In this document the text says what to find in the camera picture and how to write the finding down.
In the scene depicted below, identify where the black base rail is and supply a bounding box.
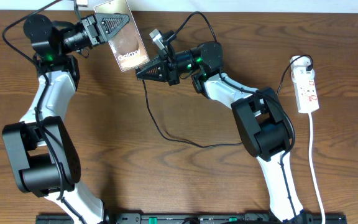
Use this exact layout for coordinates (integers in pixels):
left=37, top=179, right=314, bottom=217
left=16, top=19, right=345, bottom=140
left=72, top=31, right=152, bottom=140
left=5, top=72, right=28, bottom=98
left=35, top=212, right=347, bottom=224

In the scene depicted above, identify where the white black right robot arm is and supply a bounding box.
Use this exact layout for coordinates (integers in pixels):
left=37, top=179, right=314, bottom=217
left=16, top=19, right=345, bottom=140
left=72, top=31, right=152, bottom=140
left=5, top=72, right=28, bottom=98
left=135, top=42, right=303, bottom=223

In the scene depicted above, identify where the white power strip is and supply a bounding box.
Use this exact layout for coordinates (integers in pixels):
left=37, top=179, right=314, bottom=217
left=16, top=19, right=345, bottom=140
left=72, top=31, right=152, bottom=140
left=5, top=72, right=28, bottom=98
left=291, top=69, right=319, bottom=114

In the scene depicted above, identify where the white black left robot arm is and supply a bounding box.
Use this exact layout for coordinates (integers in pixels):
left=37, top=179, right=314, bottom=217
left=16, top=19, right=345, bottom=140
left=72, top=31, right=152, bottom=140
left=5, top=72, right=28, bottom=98
left=2, top=12, right=130, bottom=223

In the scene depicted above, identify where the black charger cable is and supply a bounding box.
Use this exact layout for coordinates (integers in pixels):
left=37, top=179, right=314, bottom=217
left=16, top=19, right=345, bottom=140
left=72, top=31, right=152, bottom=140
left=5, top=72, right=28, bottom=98
left=141, top=54, right=314, bottom=149

